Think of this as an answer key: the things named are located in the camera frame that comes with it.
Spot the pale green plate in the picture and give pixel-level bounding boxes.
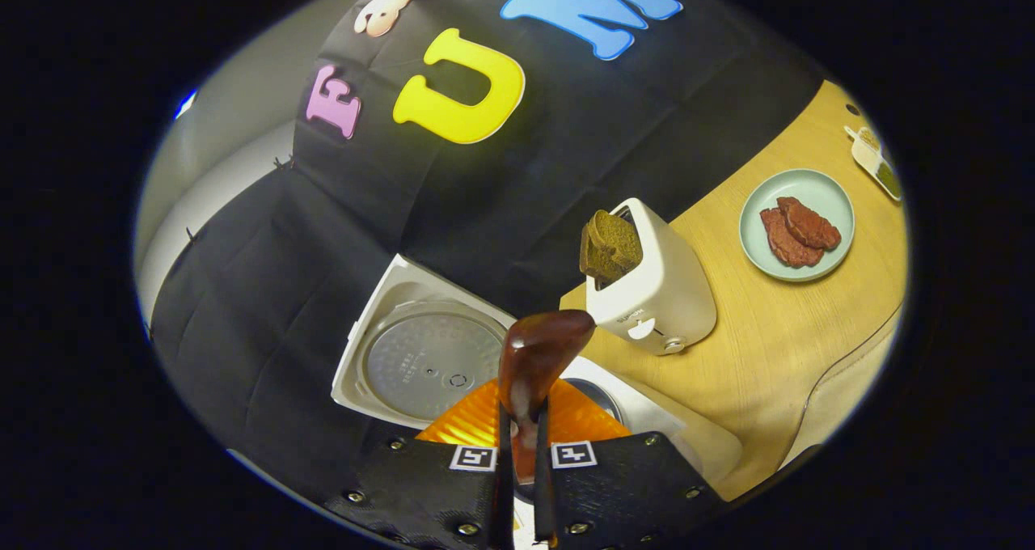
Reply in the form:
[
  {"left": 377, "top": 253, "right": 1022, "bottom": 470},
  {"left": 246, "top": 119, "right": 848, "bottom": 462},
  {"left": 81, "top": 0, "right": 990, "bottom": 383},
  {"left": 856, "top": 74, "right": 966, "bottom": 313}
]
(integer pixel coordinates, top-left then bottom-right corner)
[{"left": 738, "top": 168, "right": 856, "bottom": 282}]

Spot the black backdrop cloth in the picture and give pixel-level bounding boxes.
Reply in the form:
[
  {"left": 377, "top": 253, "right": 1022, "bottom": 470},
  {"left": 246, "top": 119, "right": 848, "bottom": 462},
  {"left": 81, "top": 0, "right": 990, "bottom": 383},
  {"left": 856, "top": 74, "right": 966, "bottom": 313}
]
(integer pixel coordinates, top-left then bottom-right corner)
[{"left": 150, "top": 0, "right": 826, "bottom": 502}]

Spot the white divided bean dish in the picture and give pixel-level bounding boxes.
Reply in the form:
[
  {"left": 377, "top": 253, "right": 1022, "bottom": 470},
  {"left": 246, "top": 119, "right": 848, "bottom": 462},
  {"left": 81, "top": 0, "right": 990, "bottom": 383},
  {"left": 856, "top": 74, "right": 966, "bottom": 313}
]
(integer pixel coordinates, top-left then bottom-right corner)
[{"left": 843, "top": 124, "right": 902, "bottom": 203}]

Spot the white toaster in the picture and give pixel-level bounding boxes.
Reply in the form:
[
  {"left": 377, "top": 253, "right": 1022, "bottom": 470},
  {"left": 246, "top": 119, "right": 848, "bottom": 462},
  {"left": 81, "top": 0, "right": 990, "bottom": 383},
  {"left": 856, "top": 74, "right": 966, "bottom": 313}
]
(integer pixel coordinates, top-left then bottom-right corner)
[{"left": 585, "top": 198, "right": 718, "bottom": 357}]

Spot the white rice cooker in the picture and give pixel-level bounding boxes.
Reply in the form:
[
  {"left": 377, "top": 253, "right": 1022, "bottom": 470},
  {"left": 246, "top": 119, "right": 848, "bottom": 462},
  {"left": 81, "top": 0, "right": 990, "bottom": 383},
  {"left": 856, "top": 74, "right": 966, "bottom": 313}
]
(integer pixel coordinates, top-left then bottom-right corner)
[{"left": 330, "top": 253, "right": 745, "bottom": 502}]

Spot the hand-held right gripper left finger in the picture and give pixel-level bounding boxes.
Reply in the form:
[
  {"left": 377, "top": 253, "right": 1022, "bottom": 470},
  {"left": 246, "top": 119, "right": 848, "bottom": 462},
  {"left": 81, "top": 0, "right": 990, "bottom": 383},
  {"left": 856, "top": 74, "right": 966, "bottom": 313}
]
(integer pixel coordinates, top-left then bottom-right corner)
[{"left": 323, "top": 376, "right": 514, "bottom": 550}]

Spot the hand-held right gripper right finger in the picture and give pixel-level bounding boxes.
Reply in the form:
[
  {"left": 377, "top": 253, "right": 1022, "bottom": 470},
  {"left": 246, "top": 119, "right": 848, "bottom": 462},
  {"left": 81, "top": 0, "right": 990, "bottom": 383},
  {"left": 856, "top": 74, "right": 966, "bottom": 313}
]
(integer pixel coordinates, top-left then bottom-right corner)
[{"left": 532, "top": 376, "right": 729, "bottom": 550}]

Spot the brown wooden spoon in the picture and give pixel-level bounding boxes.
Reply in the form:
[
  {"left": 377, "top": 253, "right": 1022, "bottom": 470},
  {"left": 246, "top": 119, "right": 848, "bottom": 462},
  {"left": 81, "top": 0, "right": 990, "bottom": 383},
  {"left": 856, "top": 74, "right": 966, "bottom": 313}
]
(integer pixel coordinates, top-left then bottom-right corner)
[{"left": 497, "top": 309, "right": 598, "bottom": 486}]

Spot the clear rice container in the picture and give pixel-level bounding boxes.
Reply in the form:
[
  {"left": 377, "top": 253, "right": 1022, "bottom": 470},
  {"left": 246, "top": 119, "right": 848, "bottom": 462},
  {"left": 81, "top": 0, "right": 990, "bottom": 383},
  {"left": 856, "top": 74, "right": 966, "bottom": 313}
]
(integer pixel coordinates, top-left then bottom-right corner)
[{"left": 780, "top": 303, "right": 902, "bottom": 470}]

